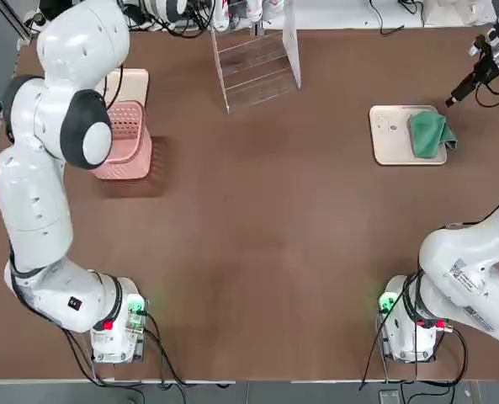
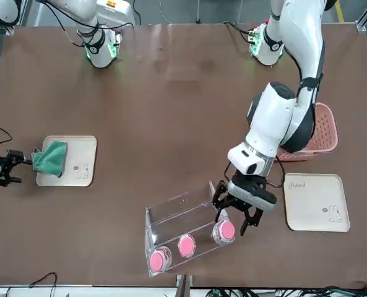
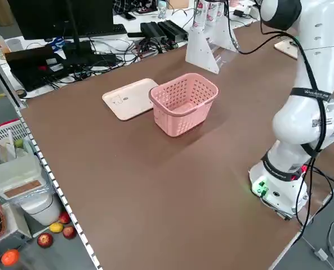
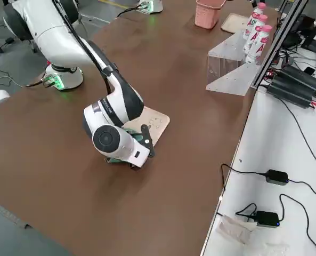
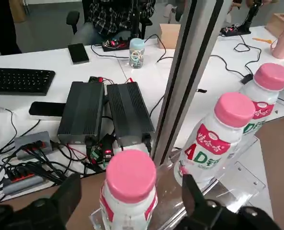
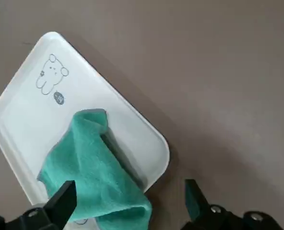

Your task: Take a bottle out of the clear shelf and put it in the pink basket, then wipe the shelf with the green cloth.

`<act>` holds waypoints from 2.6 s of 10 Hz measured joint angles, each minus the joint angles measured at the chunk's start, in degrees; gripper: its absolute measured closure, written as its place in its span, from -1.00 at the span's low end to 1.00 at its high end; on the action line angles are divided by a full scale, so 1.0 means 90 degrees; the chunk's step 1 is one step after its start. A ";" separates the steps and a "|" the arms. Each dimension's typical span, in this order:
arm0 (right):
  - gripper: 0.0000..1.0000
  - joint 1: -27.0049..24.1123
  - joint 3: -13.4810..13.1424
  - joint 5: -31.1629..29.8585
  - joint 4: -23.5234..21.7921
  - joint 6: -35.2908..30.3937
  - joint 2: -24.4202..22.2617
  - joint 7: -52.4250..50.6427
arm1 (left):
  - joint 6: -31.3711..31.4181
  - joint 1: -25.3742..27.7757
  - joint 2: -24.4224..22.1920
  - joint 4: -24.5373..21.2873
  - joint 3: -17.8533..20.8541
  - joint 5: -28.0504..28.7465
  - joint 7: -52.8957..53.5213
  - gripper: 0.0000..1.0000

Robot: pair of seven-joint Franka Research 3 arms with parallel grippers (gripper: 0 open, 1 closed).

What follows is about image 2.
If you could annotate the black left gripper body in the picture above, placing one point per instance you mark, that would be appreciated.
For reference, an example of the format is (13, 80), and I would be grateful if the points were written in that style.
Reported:
(248, 178)

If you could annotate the white bottle pink cap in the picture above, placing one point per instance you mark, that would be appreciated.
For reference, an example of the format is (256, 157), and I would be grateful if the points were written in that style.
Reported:
(158, 261)
(226, 231)
(187, 246)

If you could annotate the green cloth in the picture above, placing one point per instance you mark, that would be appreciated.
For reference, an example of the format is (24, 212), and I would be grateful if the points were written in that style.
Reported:
(51, 157)

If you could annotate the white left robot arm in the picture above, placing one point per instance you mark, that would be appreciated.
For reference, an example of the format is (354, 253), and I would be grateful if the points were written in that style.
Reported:
(273, 117)

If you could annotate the clear acrylic shelf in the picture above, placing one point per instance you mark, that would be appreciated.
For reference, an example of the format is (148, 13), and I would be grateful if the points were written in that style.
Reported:
(170, 216)

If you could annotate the pink plastic basket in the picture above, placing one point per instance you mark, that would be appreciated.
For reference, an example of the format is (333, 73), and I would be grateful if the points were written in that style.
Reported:
(325, 136)

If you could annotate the beige tray rabbit print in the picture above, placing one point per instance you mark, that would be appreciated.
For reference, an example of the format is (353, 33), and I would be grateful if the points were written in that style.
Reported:
(78, 148)
(313, 204)

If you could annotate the white control box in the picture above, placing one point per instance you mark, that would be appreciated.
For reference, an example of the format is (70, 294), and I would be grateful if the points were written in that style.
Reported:
(118, 9)

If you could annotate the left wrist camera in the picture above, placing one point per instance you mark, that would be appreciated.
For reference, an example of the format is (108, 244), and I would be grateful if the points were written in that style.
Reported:
(248, 198)

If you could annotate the aluminium frame post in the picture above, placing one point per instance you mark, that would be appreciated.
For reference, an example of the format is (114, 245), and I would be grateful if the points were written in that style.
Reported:
(183, 286)

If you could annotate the aluminium corner bracket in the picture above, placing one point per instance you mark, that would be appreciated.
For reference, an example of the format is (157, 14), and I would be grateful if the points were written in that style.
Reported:
(361, 26)

